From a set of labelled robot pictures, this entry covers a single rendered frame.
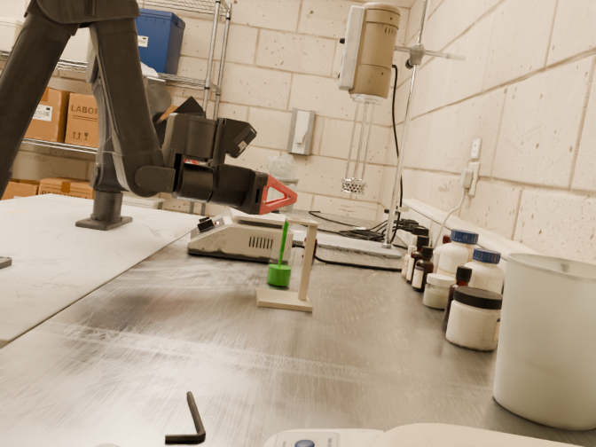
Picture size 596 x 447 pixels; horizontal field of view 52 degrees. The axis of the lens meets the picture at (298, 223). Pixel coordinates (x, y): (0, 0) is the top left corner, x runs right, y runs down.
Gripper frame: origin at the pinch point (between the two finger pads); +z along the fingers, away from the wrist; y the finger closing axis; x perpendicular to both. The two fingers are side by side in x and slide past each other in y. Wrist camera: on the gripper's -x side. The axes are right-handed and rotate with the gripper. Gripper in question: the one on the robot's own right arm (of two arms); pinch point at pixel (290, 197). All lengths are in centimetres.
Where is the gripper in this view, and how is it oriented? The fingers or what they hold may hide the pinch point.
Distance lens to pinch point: 101.8
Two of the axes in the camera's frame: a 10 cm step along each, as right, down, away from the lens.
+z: 8.7, 1.1, 4.8
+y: -4.6, -1.7, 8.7
